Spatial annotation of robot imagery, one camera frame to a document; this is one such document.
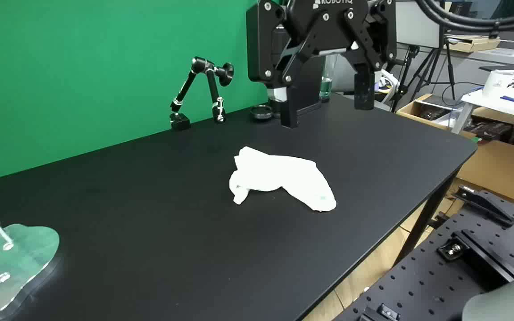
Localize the grey rounded object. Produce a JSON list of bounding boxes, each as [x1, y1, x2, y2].
[[461, 275, 514, 321]]

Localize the black articulated stand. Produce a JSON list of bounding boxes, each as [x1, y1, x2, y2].
[[168, 55, 236, 132]]

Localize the small black mount block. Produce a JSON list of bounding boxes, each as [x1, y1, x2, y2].
[[377, 303, 402, 321]]

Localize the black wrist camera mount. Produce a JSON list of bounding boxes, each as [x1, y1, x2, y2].
[[245, 0, 290, 86]]

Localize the green backdrop curtain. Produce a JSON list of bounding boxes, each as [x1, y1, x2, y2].
[[0, 0, 272, 187]]

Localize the long black bracket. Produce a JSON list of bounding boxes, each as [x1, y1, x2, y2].
[[456, 184, 514, 228]]

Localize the grey monitor screen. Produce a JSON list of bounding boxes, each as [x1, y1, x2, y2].
[[395, 0, 445, 50]]

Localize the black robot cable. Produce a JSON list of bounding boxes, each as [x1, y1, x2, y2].
[[416, 0, 514, 32]]

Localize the tan wooden board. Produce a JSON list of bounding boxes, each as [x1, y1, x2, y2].
[[447, 34, 504, 55]]

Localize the black perforated breadboard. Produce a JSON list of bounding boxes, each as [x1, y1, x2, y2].
[[334, 186, 514, 321]]

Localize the black clamp with silver screws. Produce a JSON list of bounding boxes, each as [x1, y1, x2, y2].
[[436, 230, 514, 286]]

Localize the small green can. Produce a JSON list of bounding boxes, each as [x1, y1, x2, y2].
[[318, 75, 336, 104]]

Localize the white side table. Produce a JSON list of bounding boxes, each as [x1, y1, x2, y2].
[[461, 88, 514, 130]]

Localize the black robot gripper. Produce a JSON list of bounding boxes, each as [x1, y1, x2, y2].
[[268, 0, 400, 129]]

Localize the white cloth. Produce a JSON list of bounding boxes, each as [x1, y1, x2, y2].
[[227, 145, 340, 214]]

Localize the open wooden tray box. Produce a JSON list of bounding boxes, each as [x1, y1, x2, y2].
[[397, 91, 479, 141]]

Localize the large cardboard box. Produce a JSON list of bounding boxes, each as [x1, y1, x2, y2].
[[456, 139, 514, 204]]

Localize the black tripod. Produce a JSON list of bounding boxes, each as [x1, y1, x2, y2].
[[390, 25, 459, 114]]

